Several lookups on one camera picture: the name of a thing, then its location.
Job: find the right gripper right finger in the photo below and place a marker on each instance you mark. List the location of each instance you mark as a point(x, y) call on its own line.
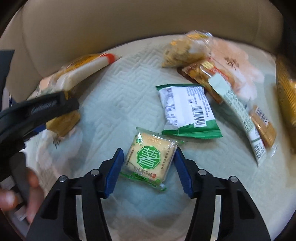
point(240, 219)

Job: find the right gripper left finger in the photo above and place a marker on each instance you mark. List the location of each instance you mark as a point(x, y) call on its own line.
point(56, 218)

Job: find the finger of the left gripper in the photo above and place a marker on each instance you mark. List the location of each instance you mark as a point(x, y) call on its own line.
point(26, 119)

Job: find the yellow cake pack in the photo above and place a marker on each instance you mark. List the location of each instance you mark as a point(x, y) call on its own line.
point(62, 125)

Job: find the green label square cracker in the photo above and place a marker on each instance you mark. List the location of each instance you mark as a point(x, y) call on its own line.
point(150, 157)

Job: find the dark blue bag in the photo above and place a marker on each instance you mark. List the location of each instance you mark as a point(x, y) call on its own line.
point(5, 61)

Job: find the pale green long sachet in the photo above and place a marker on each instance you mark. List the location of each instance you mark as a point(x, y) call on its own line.
point(222, 88)

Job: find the white red wafer pack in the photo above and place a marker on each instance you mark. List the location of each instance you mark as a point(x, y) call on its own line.
point(73, 73)

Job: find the clear wrapped brown bar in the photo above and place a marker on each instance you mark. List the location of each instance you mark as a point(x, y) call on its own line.
point(265, 128)

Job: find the beige leather sofa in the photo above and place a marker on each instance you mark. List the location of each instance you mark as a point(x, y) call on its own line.
point(45, 35)

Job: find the floral quilted seat cover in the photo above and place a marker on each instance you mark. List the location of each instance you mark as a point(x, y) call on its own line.
point(112, 145)

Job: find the green white snack pack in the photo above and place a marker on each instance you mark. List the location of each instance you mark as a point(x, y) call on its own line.
point(187, 112)

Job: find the orange red snack pack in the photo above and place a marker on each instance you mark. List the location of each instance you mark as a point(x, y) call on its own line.
point(202, 70)

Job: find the gold ribbed bowl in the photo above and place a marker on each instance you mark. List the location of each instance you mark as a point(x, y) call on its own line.
point(285, 86)

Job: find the clear pack of crackers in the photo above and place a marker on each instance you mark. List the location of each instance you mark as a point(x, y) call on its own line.
point(187, 49)

